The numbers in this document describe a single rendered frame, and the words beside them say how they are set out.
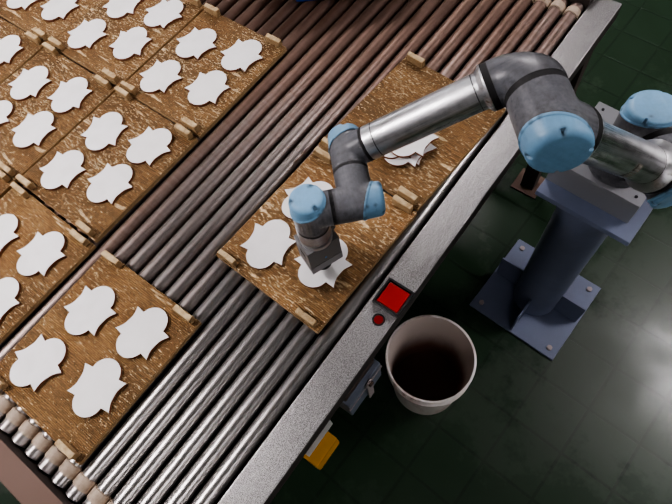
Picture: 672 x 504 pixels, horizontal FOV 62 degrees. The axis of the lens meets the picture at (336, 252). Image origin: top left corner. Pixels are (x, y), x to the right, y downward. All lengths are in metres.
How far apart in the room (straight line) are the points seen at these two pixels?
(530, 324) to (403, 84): 1.14
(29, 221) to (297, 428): 0.96
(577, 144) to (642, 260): 1.64
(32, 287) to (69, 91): 0.66
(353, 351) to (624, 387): 1.33
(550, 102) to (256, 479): 0.97
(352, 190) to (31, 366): 0.90
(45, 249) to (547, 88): 1.29
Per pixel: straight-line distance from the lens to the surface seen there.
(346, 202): 1.11
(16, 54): 2.23
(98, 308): 1.53
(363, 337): 1.35
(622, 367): 2.44
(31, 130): 1.95
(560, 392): 2.34
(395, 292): 1.37
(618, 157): 1.19
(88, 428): 1.46
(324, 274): 1.35
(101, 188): 1.70
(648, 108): 1.43
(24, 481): 1.50
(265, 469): 1.32
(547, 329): 2.38
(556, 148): 1.03
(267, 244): 1.45
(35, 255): 1.69
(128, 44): 2.04
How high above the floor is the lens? 2.20
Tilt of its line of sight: 64 degrees down
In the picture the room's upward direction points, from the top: 12 degrees counter-clockwise
